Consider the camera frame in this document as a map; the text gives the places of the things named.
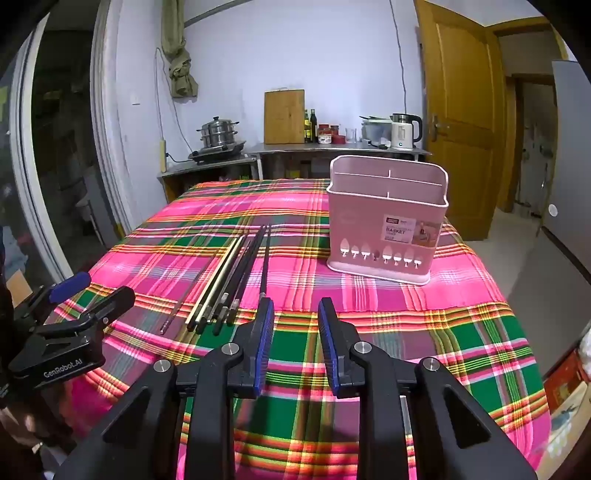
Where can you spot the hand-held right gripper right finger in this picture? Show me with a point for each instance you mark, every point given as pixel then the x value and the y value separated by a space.
pixel 328 346

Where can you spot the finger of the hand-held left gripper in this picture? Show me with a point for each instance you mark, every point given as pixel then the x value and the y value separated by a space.
pixel 115 302
pixel 69 285

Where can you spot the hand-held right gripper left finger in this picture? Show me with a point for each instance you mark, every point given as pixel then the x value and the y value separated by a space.
pixel 264 341

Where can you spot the row of mixed chopsticks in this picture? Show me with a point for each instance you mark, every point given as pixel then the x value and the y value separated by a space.
pixel 226 300

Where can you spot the pink plastic basket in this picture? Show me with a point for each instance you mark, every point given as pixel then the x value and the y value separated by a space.
pixel 360 217

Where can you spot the pink green plaid tablecloth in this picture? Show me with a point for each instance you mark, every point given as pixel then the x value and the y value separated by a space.
pixel 300 258

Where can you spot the yellow power strip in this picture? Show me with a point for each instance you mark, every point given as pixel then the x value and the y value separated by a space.
pixel 162 157

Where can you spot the low steel stand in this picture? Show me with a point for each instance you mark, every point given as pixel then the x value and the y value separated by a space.
pixel 207 167

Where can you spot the white framed glass door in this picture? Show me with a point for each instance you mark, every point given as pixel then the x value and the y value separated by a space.
pixel 104 115

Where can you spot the black induction cooktop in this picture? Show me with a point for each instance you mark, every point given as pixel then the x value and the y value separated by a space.
pixel 217 154

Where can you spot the long steel counter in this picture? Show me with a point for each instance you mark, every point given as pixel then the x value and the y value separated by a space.
pixel 295 148

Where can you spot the stainless steel steamer pot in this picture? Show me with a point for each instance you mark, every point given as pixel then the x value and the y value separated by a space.
pixel 218 134

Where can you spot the red round container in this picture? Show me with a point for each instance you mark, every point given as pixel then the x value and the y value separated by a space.
pixel 339 138

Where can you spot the red lidded jar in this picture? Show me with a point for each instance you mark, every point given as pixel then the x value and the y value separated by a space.
pixel 324 136

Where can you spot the clear drinking glass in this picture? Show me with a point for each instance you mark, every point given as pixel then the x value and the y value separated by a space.
pixel 351 135

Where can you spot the dark glass bottle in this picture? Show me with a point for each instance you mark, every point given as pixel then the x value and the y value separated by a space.
pixel 314 129
pixel 306 131

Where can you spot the white rice cooker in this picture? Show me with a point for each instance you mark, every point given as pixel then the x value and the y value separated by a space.
pixel 375 131

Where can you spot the white electric kettle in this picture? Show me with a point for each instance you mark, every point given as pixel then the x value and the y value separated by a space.
pixel 401 134

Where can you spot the wooden cutting board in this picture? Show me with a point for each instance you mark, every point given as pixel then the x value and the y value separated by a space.
pixel 284 117

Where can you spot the printed cardboard box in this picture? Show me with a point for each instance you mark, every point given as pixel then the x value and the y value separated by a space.
pixel 565 383

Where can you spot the hanging green cloth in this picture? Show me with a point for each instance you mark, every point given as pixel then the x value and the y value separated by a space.
pixel 180 69

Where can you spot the yellow wooden door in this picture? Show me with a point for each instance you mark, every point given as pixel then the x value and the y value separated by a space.
pixel 461 92

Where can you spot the grey refrigerator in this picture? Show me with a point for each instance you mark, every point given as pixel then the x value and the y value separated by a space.
pixel 568 161

